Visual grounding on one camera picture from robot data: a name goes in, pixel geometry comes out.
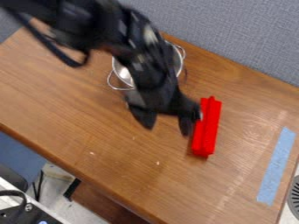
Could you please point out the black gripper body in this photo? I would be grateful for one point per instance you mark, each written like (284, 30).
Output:
(156, 93)

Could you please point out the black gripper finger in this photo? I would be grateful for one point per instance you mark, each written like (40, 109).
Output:
(188, 114)
(144, 116)

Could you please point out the red block object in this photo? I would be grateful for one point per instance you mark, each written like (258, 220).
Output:
(206, 128)

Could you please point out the metal pot with handles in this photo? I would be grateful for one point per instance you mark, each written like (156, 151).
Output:
(123, 75)

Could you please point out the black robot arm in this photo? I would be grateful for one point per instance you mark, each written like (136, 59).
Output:
(73, 27)

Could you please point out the grey round object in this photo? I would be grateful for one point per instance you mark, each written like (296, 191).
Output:
(292, 197)

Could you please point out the black table leg foot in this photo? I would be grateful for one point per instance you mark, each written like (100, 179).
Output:
(71, 189)

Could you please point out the blue tape strip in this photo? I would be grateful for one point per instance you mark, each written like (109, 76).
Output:
(276, 166)

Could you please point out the black chair base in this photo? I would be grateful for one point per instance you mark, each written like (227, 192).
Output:
(13, 178)

